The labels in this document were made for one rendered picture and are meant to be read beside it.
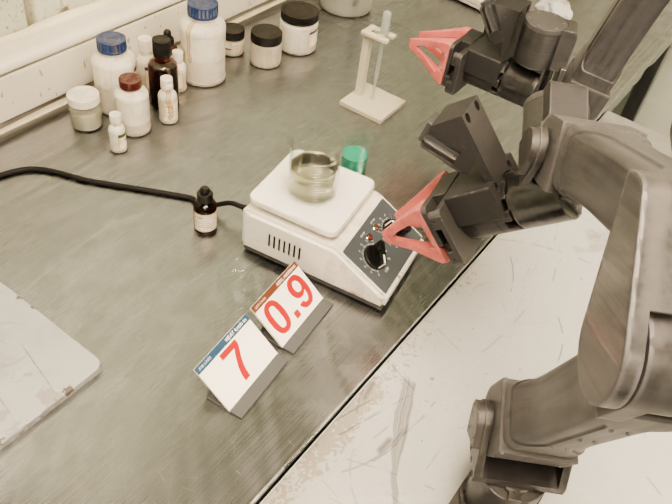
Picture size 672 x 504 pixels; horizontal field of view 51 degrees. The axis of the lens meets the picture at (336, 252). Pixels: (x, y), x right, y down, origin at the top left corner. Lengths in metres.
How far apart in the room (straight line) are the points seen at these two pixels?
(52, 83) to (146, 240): 0.32
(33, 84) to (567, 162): 0.79
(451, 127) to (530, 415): 0.26
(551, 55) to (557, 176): 0.45
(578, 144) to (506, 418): 0.23
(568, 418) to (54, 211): 0.70
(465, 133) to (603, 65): 0.39
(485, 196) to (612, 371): 0.31
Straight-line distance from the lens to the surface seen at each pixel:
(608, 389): 0.39
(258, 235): 0.87
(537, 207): 0.66
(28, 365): 0.81
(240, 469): 0.73
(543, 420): 0.55
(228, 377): 0.76
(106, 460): 0.74
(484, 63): 1.03
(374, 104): 1.19
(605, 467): 0.82
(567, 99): 0.69
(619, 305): 0.39
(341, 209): 0.85
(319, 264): 0.85
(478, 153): 0.66
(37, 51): 1.11
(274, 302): 0.81
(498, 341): 0.87
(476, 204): 0.67
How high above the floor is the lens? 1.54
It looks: 44 degrees down
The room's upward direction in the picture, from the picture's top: 9 degrees clockwise
